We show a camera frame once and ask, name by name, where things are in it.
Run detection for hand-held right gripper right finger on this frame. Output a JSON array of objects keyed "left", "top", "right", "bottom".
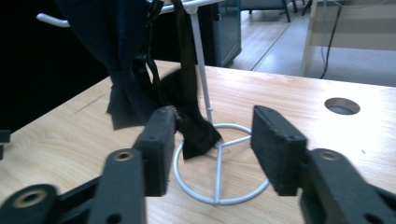
[{"left": 249, "top": 105, "right": 396, "bottom": 224}]

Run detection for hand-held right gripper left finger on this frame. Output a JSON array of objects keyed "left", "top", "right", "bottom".
[{"left": 88, "top": 105, "right": 182, "bottom": 224}]

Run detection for black bow tie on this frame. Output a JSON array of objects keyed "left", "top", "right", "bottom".
[
  {"left": 158, "top": 0, "right": 224, "bottom": 161},
  {"left": 55, "top": 0, "right": 163, "bottom": 131}
]

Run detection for white wire display rack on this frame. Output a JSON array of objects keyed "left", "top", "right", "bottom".
[{"left": 35, "top": 0, "right": 271, "bottom": 207}]

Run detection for dark glass-door cabinet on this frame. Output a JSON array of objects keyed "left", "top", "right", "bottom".
[{"left": 199, "top": 0, "right": 243, "bottom": 68}]

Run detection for beige wooden cabinet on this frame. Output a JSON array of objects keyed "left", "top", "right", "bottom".
[{"left": 300, "top": 0, "right": 396, "bottom": 88}]

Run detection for black chair legs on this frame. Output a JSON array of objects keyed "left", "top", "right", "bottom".
[{"left": 241, "top": 0, "right": 314, "bottom": 23}]

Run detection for black hanging cable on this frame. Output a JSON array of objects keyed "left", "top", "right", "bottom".
[{"left": 319, "top": 5, "right": 344, "bottom": 80}]

